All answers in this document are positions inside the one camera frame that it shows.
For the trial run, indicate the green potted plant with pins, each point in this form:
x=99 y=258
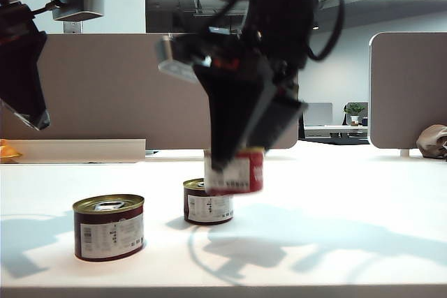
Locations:
x=355 y=109

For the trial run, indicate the red tomato paste can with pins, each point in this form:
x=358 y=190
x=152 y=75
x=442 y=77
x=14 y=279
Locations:
x=246 y=174
x=206 y=209
x=108 y=231

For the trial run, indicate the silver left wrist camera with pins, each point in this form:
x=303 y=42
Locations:
x=82 y=3

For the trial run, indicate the white background office desk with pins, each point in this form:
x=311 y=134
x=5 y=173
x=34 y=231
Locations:
x=335 y=130

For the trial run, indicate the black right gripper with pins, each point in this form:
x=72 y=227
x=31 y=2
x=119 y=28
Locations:
x=237 y=50

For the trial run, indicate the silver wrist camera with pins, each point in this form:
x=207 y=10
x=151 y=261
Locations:
x=82 y=3
x=174 y=67

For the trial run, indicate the brown crumpled bag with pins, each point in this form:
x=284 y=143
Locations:
x=431 y=142

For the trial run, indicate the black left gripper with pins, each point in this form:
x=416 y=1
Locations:
x=17 y=19

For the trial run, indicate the grey computer monitor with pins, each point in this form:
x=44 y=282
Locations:
x=317 y=113

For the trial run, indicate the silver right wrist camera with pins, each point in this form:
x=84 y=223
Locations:
x=174 y=67

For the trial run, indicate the white wall socket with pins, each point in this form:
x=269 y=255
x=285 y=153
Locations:
x=72 y=27

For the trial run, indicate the orange crumpled cloth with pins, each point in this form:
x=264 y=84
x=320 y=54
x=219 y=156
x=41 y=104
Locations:
x=7 y=152

